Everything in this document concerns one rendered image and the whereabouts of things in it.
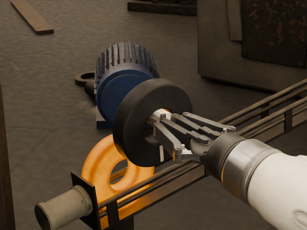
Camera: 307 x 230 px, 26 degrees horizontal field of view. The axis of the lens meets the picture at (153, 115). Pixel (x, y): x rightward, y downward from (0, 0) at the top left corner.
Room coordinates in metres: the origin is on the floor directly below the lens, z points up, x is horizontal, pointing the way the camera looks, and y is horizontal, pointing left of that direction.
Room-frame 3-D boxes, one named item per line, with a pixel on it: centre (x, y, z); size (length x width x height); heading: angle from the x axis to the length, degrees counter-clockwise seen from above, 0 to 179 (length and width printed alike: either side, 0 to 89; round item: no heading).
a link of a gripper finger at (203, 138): (0.96, -0.05, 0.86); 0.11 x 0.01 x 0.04; 40
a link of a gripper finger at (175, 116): (0.97, -0.07, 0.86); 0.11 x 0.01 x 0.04; 37
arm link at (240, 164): (0.86, -0.15, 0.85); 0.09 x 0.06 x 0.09; 129
